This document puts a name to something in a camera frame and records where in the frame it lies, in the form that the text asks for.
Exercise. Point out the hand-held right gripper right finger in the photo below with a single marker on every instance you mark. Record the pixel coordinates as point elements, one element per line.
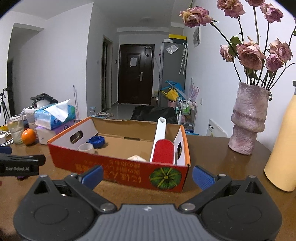
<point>203,178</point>

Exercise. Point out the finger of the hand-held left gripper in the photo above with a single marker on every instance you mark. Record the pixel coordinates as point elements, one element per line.
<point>27,159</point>
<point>5,150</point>

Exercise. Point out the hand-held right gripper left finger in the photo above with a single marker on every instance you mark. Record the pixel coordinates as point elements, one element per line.
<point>93,177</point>

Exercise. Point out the red cardboard box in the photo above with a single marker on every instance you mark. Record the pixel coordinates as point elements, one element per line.
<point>115,171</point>

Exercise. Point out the blue bottle cap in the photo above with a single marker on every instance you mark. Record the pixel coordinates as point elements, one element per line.
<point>96,141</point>

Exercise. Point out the cream plug adapter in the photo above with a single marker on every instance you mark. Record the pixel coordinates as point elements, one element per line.
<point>136,158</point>

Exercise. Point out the red and white lint brush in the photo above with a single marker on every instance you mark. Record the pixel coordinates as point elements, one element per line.
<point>161,150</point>

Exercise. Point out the clear drinking glass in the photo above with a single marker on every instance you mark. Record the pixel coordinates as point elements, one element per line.
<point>15,131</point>

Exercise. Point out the orange fruit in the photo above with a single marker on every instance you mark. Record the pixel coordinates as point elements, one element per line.
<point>29,137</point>

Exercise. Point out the yellow packet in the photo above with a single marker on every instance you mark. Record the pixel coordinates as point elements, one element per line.
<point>4,128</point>

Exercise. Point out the white and purple tissue pack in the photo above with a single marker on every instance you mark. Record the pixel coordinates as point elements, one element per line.
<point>46,135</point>

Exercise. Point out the clear plastic storage container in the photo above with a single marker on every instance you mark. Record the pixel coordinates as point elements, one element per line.
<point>30,115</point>

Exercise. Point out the blue tissue pack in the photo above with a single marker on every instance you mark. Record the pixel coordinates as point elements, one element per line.
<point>53,115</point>

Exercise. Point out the white flat heater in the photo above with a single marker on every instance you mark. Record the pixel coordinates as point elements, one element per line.
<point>216,128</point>

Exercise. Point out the black plastic holder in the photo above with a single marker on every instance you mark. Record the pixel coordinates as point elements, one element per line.
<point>44,97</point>

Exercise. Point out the metal cart with bottles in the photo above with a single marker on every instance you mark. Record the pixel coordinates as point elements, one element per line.
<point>186,110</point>

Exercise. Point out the pink ceramic vase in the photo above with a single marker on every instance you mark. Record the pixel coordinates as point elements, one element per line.
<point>249,120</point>

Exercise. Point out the black bag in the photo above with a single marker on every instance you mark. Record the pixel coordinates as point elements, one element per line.
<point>152,114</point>

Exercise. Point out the yellow thermos jug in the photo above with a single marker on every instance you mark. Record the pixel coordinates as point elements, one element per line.
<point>284,150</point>

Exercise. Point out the yellow watering can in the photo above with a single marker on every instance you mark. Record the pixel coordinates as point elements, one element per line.
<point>171,95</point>

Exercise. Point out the blue folded rack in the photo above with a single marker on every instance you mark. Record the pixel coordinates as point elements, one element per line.
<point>175,85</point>

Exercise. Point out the dark brown door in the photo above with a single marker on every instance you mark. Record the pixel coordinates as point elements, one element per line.
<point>135,78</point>

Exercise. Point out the grey refrigerator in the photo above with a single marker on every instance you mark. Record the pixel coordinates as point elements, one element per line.
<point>171,67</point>

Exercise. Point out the folded white umbrella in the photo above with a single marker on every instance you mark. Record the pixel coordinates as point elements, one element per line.
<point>183,58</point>

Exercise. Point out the white paper notice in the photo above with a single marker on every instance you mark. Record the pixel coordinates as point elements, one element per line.
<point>133,62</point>

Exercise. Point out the dried pink rose bouquet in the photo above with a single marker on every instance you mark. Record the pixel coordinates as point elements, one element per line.
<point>251,54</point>

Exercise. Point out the yellow and black box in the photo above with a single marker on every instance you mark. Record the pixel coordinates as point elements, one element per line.
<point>177,38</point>

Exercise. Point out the black camera tripod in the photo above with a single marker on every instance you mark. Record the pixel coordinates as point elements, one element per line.
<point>4,106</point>

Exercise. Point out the white wall panel box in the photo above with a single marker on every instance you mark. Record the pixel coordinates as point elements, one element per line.
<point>196,37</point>

